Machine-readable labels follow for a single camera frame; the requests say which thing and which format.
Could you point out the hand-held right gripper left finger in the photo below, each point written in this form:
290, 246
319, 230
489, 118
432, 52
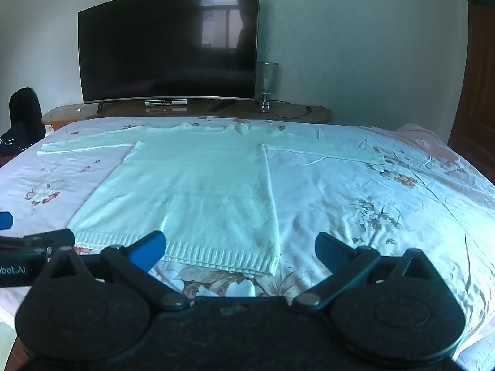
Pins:
147, 250

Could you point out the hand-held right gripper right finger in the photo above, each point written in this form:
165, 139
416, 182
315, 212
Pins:
328, 251

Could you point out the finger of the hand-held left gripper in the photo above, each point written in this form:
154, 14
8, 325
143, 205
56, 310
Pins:
54, 237
4, 221

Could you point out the white knitted sweater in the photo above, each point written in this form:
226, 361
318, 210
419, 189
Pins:
193, 185

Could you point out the floral white bed sheet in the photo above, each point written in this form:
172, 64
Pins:
386, 220

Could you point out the dark blue bag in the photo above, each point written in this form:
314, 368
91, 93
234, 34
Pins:
13, 141

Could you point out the black backpack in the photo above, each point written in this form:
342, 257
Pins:
25, 112

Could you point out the silver set-top box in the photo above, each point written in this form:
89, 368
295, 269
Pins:
166, 102

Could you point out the wooden television cabinet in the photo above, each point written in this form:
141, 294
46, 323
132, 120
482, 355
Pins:
247, 115

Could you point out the clear glass vase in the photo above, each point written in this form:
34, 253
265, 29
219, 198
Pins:
267, 79

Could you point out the black curved television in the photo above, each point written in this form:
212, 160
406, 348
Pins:
162, 46

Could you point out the brown wooden door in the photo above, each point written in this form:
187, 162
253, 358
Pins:
477, 85

